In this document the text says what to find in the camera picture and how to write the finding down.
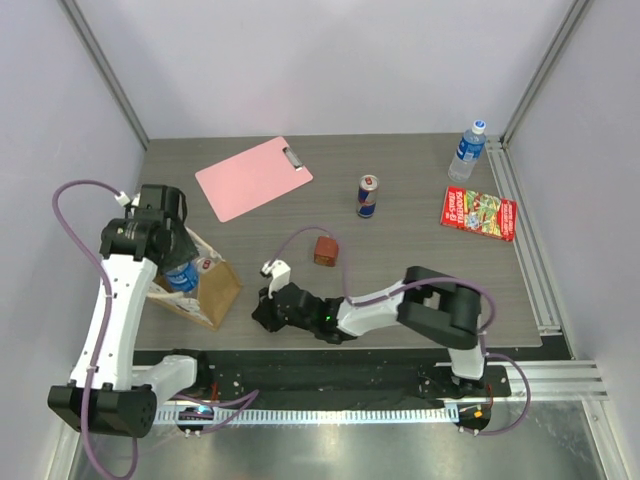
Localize water bottle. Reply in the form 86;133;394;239
164;260;200;298
448;120;486;182

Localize red bull can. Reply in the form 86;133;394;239
356;175;380;218
195;257;215;274

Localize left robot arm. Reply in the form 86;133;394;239
47;184;213;439

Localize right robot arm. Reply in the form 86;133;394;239
251;260;496;398

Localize red cube power adapter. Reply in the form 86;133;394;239
313;236;339;267

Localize pink clipboard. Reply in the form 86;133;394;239
195;137;313;223

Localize red book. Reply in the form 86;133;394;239
440;186;518;242

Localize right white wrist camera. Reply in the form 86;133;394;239
260;259;291;299

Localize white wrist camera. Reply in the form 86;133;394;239
260;259;291;299
114;191;141;210

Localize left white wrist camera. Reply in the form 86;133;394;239
114;191;141;210

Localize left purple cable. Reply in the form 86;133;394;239
52;180;261;480

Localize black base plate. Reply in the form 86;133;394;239
134;347;511;414

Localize slotted cable duct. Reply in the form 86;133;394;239
154;405;459;427

